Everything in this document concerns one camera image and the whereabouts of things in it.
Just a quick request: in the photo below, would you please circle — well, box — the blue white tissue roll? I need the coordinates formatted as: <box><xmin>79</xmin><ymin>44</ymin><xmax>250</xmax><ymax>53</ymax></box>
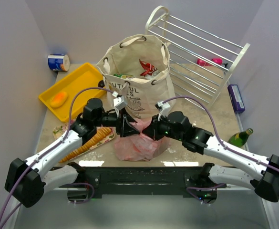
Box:
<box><xmin>47</xmin><ymin>54</ymin><xmax>70</xmax><ymax>72</ymax></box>

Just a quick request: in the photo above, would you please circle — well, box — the dark toy plum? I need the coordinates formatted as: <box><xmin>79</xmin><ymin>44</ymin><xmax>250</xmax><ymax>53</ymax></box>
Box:
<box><xmin>98</xmin><ymin>80</ymin><xmax>105</xmax><ymax>88</ymax></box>

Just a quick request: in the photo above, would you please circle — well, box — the beige canvas tote bag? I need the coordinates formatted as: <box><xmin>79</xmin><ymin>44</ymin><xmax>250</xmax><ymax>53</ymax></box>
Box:
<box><xmin>96</xmin><ymin>34</ymin><xmax>175</xmax><ymax>119</ymax></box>

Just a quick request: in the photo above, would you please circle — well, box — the pink packet behind rack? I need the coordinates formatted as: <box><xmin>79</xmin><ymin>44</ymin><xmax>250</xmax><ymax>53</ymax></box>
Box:
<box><xmin>196</xmin><ymin>59</ymin><xmax>212</xmax><ymax>66</ymax></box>

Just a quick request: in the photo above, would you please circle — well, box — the floral rectangular plate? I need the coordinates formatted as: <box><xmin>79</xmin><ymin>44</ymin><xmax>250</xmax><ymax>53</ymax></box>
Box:
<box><xmin>52</xmin><ymin>124</ymin><xmax>116</xmax><ymax>156</ymax></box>

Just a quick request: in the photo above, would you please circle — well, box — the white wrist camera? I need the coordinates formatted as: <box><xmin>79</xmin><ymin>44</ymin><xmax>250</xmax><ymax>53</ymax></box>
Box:
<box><xmin>112</xmin><ymin>92</ymin><xmax>127</xmax><ymax>117</ymax></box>
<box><xmin>155</xmin><ymin>101</ymin><xmax>171</xmax><ymax>121</ymax></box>

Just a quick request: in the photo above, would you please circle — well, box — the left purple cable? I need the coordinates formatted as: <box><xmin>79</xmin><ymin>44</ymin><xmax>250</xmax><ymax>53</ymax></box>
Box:
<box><xmin>0</xmin><ymin>87</ymin><xmax>117</xmax><ymax>229</ymax></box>

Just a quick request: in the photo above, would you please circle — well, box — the red white snack packet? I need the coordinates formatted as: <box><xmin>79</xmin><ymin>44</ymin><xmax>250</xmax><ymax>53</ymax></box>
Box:
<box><xmin>139</xmin><ymin>60</ymin><xmax>160</xmax><ymax>80</ymax></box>

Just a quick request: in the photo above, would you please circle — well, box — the row of round crackers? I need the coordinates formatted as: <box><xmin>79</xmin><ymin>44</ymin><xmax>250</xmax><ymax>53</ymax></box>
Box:
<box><xmin>59</xmin><ymin>127</ymin><xmax>112</xmax><ymax>163</ymax></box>

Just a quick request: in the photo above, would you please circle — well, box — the purple box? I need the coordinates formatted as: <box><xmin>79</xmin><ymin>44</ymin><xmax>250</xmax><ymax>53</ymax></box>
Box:
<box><xmin>227</xmin><ymin>84</ymin><xmax>245</xmax><ymax>114</ymax></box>

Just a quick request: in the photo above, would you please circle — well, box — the white metal rack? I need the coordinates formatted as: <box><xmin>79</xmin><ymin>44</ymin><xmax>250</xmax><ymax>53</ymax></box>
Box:
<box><xmin>145</xmin><ymin>6</ymin><xmax>250</xmax><ymax>108</ymax></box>

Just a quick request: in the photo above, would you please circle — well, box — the green glass bottle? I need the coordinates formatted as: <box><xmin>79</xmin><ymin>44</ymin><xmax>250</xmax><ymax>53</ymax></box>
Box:
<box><xmin>228</xmin><ymin>128</ymin><xmax>254</xmax><ymax>147</ymax></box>

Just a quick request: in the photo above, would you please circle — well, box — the black base frame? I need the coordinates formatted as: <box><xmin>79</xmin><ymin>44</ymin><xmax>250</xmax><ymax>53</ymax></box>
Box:
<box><xmin>48</xmin><ymin>162</ymin><xmax>227</xmax><ymax>203</ymax></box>

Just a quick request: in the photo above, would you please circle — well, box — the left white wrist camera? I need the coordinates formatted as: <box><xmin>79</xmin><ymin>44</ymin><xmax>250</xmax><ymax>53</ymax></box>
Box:
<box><xmin>112</xmin><ymin>92</ymin><xmax>127</xmax><ymax>117</ymax></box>

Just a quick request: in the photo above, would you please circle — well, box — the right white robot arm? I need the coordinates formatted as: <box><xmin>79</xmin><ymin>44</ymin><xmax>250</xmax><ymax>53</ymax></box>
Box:
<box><xmin>142</xmin><ymin>111</ymin><xmax>279</xmax><ymax>202</ymax></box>

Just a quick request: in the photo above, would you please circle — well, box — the pink plastic bag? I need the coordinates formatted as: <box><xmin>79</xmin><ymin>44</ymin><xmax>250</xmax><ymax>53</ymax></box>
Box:
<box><xmin>114</xmin><ymin>119</ymin><xmax>171</xmax><ymax>162</ymax></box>

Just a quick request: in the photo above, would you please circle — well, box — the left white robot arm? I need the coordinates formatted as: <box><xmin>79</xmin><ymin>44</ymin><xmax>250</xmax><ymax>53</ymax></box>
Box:
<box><xmin>5</xmin><ymin>96</ymin><xmax>139</xmax><ymax>208</ymax></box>

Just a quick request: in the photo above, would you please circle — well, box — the orange toy mango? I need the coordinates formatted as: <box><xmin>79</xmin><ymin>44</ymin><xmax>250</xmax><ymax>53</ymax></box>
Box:
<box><xmin>50</xmin><ymin>91</ymin><xmax>68</xmax><ymax>108</ymax></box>

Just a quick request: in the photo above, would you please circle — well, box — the green chips bag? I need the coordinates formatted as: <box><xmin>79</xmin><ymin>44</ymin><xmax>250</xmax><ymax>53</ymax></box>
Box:
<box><xmin>114</xmin><ymin>73</ymin><xmax>135</xmax><ymax>80</ymax></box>

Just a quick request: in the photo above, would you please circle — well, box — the yellow plastic tray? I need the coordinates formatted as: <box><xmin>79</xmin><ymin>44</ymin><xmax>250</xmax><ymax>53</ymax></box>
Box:
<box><xmin>39</xmin><ymin>63</ymin><xmax>106</xmax><ymax>123</ymax></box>

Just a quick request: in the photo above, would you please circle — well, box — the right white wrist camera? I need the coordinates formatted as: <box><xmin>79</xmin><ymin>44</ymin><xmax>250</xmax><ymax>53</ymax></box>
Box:
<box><xmin>155</xmin><ymin>101</ymin><xmax>171</xmax><ymax>121</ymax></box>

